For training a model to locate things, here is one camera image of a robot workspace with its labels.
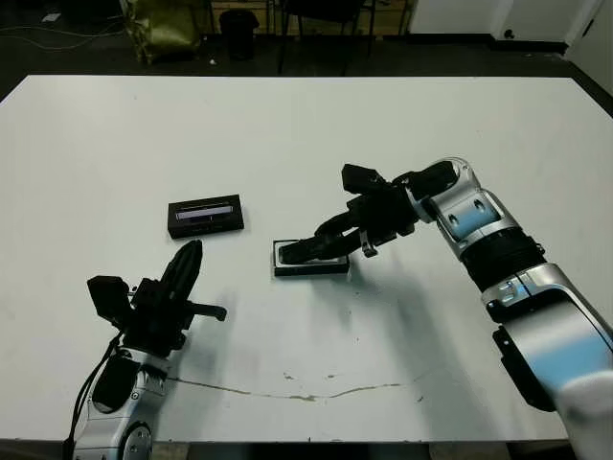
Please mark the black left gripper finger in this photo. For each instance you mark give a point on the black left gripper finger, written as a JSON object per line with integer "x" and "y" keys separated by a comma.
{"x": 190, "y": 282}
{"x": 173, "y": 282}

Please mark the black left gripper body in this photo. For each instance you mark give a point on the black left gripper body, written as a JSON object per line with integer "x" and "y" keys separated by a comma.
{"x": 153, "y": 326}

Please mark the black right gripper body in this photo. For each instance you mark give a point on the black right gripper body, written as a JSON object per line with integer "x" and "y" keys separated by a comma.
{"x": 383, "y": 215}

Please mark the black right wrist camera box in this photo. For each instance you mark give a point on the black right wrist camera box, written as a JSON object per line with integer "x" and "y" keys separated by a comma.
{"x": 359, "y": 178}

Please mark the black waste bin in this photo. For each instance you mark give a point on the black waste bin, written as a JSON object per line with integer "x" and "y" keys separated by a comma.
{"x": 238, "y": 33}

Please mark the crumpled shiny plastic bag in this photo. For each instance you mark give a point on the crumpled shiny plastic bag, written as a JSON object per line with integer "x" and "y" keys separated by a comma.
{"x": 165, "y": 31}

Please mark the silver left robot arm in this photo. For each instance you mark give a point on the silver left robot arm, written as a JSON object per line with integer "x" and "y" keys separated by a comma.
{"x": 120, "y": 421}

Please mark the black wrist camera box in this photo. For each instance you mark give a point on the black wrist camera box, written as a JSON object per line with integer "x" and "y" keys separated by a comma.
{"x": 107, "y": 299}
{"x": 359, "y": 178}

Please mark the white paper sheet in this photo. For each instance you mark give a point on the white paper sheet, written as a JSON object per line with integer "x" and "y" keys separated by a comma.
{"x": 52, "y": 17}

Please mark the black box lid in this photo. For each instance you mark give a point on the black box lid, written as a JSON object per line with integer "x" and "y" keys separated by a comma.
{"x": 206, "y": 230}

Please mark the small black camera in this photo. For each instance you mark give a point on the small black camera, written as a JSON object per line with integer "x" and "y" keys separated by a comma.
{"x": 292, "y": 254}

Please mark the black box base white insert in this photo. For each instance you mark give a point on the black box base white insert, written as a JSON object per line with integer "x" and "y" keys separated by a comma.
{"x": 306, "y": 271}

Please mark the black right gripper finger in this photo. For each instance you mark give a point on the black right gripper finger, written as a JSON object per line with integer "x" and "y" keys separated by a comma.
{"x": 347, "y": 243}
{"x": 330, "y": 225}

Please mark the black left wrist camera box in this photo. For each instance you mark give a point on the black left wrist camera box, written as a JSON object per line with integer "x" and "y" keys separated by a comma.
{"x": 107, "y": 299}

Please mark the black office chair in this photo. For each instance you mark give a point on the black office chair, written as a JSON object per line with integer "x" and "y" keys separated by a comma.
{"x": 330, "y": 12}

